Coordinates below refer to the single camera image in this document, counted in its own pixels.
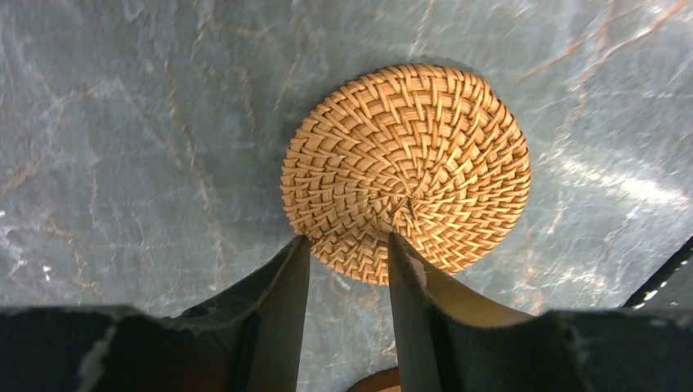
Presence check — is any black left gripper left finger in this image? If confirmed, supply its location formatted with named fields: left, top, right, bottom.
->
left=174, top=235, right=311, bottom=391

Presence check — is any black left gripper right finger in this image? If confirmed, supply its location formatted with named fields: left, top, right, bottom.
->
left=387, top=233, right=532, bottom=391

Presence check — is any brown wooden coaster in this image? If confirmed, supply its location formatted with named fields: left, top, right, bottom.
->
left=347, top=367, right=401, bottom=392

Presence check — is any woven rattan coaster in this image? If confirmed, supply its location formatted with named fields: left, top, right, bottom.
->
left=279, top=65, right=531, bottom=285

